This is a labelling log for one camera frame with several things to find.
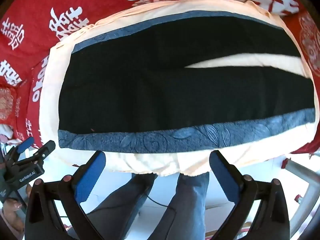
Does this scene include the red embroidered pillow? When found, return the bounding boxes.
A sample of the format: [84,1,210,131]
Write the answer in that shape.
[0,85,21,127]
[296,11,320,78]

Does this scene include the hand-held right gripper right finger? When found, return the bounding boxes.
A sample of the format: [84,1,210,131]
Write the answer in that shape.
[209,150,290,240]

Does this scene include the black pants with blue stripe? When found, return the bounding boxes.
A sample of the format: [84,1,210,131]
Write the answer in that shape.
[57,10,316,154]

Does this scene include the black cable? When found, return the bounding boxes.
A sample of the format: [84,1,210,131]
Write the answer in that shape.
[144,194,176,208]

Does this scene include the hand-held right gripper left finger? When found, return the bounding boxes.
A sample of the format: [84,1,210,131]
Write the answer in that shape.
[24,150,107,240]

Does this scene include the brown object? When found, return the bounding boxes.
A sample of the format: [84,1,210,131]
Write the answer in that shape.
[0,197,25,232]

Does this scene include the cream folded garment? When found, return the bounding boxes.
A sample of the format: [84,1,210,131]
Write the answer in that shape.
[39,0,316,178]

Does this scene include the grey metal bed frame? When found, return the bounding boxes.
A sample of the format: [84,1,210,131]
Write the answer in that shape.
[282,155,320,235]

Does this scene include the person's right leg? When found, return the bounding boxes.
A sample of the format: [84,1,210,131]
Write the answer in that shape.
[149,172,210,240]

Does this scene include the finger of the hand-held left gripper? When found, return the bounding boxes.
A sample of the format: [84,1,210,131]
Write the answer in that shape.
[5,137,35,167]
[15,140,56,167]

